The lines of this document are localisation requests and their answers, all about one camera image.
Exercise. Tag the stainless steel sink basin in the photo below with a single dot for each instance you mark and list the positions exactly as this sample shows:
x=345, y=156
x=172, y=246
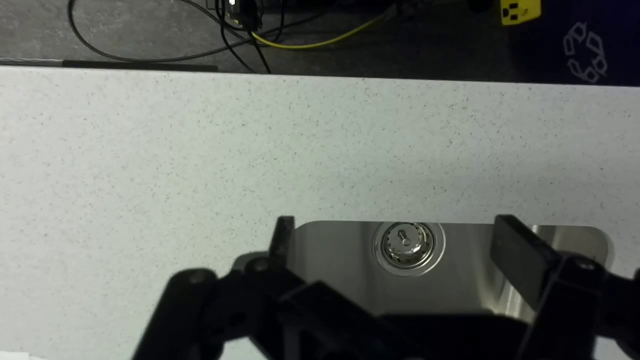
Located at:
x=340, y=266

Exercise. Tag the metal sink drain strainer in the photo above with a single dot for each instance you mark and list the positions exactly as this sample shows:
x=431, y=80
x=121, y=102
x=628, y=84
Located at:
x=409, y=245

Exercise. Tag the blue recycling bin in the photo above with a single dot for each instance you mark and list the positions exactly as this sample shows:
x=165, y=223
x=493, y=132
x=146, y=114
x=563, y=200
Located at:
x=547, y=60

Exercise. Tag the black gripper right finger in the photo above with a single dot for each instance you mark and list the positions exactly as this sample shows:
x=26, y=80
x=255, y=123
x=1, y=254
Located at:
x=572, y=301

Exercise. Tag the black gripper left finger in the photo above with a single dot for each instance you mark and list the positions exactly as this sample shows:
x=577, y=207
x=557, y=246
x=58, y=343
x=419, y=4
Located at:
x=201, y=306

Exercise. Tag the yellow power outlet box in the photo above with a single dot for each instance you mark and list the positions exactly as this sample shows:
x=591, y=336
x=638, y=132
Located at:
x=520, y=11

